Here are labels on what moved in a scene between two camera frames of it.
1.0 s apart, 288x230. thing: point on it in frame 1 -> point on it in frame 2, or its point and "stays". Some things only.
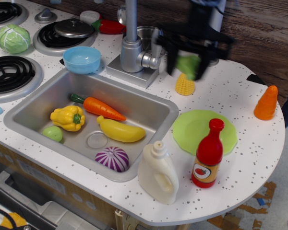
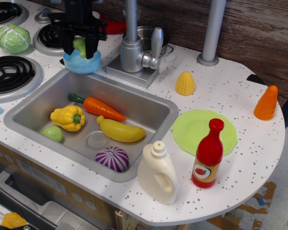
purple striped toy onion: x=113 y=157 stays
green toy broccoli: x=189 y=65 -> x=79 y=44
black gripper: x=198 y=34 -> x=70 y=23
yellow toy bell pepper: x=70 y=118 stays
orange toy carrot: x=95 y=106 stays
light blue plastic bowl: x=82 y=60 stays
